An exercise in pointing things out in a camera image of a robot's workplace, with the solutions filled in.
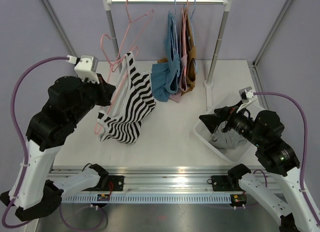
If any brown tank top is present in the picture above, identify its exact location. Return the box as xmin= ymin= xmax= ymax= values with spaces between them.
xmin=156 ymin=13 xmax=197 ymax=96

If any black white striped tank top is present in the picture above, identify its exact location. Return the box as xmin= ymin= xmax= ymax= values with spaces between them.
xmin=97 ymin=52 xmax=156 ymax=145

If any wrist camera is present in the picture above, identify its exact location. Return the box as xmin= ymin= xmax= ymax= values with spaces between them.
xmin=66 ymin=55 xmax=100 ymax=84
xmin=236 ymin=87 xmax=257 ymax=113

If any light blue hanger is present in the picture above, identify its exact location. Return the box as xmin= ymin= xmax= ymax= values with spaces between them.
xmin=165 ymin=0 xmax=179 ymax=61

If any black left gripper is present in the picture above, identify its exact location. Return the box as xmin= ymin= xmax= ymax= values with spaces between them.
xmin=68 ymin=72 xmax=116 ymax=125

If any aluminium rail base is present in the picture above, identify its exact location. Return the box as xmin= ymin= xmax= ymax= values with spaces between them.
xmin=48 ymin=165 xmax=303 ymax=195

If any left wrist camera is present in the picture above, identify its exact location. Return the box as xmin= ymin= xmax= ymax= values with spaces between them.
xmin=66 ymin=55 xmax=100 ymax=84

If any white cable duct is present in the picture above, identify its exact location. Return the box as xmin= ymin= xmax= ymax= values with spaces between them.
xmin=62 ymin=193 xmax=231 ymax=204

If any white clothes rack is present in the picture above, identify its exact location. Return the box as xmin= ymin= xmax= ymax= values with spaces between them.
xmin=100 ymin=0 xmax=235 ymax=111

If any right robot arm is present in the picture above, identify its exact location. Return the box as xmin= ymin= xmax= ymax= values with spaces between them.
xmin=199 ymin=105 xmax=320 ymax=231

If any grey tank top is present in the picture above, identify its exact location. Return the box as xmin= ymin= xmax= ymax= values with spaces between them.
xmin=209 ymin=121 xmax=247 ymax=149

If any pink tank top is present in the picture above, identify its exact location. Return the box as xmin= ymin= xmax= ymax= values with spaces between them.
xmin=169 ymin=8 xmax=188 ymax=103

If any blue tank top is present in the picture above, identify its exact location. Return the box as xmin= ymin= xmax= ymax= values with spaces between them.
xmin=150 ymin=13 xmax=181 ymax=102

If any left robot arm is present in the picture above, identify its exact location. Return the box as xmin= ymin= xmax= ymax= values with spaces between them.
xmin=0 ymin=74 xmax=116 ymax=222

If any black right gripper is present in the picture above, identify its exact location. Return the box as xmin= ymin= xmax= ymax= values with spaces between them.
xmin=199 ymin=99 xmax=264 ymax=147

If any white plastic laundry basket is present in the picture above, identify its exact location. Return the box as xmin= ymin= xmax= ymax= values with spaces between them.
xmin=193 ymin=92 xmax=265 ymax=165

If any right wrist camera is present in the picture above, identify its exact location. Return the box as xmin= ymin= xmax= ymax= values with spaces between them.
xmin=236 ymin=87 xmax=257 ymax=113

